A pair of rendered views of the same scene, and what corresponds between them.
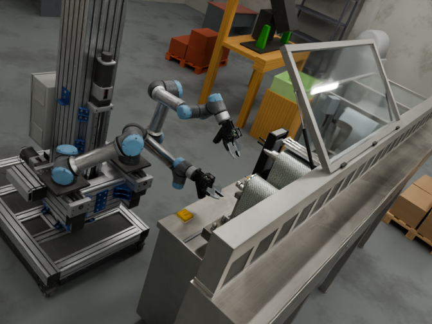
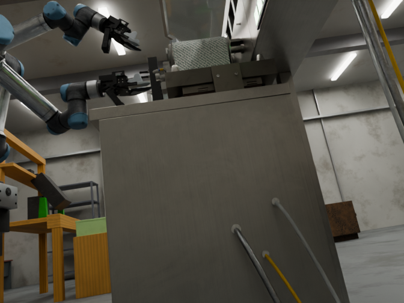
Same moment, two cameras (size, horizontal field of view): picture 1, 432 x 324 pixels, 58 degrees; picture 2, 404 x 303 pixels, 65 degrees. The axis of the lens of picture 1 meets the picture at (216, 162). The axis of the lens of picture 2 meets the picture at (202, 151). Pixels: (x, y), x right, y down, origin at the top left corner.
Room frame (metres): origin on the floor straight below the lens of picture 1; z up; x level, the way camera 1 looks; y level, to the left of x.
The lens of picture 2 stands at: (0.69, 0.43, 0.45)
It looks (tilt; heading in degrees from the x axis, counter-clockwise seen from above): 15 degrees up; 327
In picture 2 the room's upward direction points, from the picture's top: 9 degrees counter-clockwise
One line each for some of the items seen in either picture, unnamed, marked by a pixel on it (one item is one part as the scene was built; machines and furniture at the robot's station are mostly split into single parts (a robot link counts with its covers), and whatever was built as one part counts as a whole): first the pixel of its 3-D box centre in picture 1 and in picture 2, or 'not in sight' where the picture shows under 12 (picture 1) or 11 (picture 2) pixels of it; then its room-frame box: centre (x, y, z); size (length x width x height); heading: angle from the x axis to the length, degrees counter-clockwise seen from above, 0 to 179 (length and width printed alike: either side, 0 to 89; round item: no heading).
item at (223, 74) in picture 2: not in sight; (227, 79); (1.46, -0.23, 0.97); 0.10 x 0.03 x 0.11; 60
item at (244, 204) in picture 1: (253, 220); (204, 74); (1.67, -0.29, 1.11); 0.23 x 0.01 x 0.18; 60
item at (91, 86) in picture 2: (193, 173); (95, 89); (1.91, 0.11, 1.11); 0.08 x 0.05 x 0.08; 150
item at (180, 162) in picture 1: (183, 166); (76, 92); (1.95, 0.17, 1.11); 0.11 x 0.08 x 0.09; 60
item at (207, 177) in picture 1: (202, 179); (114, 85); (1.87, 0.04, 1.12); 0.12 x 0.08 x 0.09; 60
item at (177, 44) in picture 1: (201, 45); not in sight; (7.19, 0.96, 0.33); 1.23 x 0.90 x 0.66; 150
